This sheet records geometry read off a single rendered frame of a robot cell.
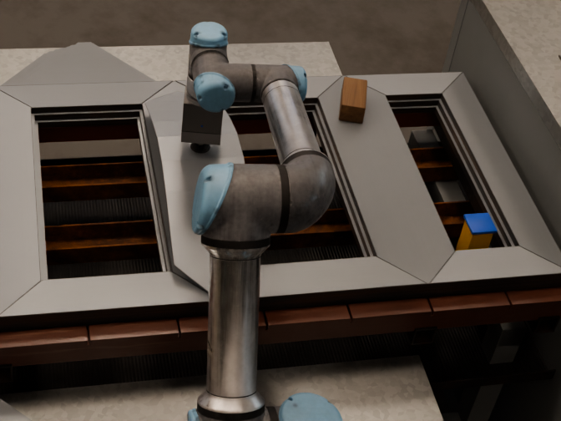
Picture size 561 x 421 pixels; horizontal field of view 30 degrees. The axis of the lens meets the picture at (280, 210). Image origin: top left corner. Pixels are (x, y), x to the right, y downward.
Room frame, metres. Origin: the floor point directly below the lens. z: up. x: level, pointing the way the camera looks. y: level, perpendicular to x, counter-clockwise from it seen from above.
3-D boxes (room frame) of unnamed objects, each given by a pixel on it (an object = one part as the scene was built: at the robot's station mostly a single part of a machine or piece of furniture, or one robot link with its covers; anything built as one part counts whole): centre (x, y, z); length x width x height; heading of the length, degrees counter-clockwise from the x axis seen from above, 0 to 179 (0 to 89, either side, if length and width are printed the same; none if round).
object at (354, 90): (2.13, -0.14, 0.89); 0.12 x 0.06 x 0.05; 0
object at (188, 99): (1.76, 0.19, 1.07); 0.10 x 0.09 x 0.16; 6
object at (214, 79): (1.66, 0.15, 1.23); 0.11 x 0.11 x 0.08; 15
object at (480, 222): (1.75, -0.45, 0.88); 0.06 x 0.06 x 0.02; 18
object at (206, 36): (1.75, 0.19, 1.23); 0.09 x 0.08 x 0.11; 15
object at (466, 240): (1.75, -0.45, 0.78); 0.05 x 0.05 x 0.19; 18
